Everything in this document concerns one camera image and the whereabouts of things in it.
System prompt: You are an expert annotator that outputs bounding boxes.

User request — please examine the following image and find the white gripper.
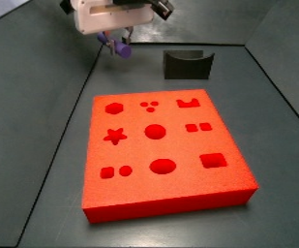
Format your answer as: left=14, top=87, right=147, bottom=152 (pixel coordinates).
left=60, top=0, right=174, bottom=56

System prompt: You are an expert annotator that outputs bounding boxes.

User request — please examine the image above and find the purple cylinder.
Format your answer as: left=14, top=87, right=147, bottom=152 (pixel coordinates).
left=98, top=32, right=132, bottom=58

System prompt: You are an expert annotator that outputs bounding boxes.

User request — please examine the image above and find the black curved cradle stand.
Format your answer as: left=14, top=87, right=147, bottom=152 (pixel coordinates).
left=163, top=50, right=215, bottom=79

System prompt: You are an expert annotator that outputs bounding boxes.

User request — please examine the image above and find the red foam shape-sorting block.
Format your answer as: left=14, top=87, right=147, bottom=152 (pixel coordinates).
left=82, top=89, right=258, bottom=223

